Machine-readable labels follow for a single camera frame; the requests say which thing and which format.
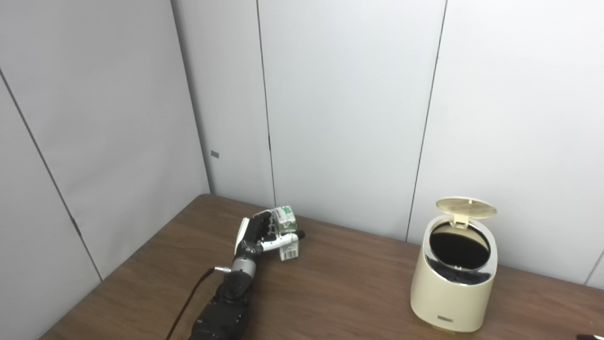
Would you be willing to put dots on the cream-colored bin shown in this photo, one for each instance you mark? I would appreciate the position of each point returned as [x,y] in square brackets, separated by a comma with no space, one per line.
[448,297]

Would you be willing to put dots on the black panel hinge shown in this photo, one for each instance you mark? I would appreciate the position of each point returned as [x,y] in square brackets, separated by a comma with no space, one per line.
[75,226]

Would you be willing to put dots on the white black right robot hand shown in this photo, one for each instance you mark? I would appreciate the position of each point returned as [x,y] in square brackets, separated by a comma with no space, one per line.
[592,337]

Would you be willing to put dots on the round cream bin lid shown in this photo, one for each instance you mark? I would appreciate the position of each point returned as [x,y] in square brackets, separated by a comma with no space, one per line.
[466,208]

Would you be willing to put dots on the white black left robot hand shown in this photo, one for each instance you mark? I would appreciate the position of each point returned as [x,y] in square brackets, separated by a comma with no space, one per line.
[250,236]

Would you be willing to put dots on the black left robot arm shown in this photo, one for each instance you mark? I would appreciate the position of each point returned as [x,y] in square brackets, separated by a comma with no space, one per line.
[226,307]

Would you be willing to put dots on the green white milk carton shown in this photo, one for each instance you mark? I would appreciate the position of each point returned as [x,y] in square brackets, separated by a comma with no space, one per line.
[285,221]

